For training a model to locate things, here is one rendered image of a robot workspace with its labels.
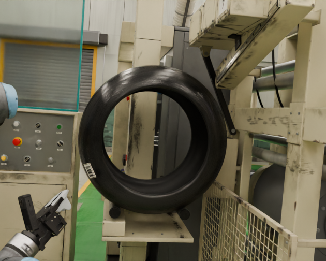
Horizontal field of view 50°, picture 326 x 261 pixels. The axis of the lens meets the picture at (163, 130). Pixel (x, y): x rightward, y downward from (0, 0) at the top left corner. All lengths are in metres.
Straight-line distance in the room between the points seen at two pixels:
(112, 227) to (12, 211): 0.92
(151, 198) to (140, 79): 0.45
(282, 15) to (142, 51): 0.78
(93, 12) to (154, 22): 9.40
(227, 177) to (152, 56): 0.70
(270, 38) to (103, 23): 9.87
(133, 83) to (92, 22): 9.80
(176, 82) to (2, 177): 1.25
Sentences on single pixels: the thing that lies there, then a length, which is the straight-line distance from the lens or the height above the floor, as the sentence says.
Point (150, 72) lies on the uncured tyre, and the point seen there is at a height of 1.45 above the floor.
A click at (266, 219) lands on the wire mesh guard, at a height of 0.99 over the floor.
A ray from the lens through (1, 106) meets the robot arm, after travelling 1.25.
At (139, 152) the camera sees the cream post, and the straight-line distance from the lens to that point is 1.75.
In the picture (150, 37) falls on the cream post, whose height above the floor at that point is 1.67.
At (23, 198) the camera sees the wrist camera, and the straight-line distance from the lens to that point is 1.20.
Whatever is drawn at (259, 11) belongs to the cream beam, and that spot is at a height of 1.66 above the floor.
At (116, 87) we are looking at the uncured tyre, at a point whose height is 1.39.
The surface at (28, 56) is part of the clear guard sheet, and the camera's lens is 2.19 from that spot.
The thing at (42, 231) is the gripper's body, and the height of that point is 0.90.
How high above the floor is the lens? 1.31
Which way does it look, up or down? 3 degrees down
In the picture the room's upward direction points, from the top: 4 degrees clockwise
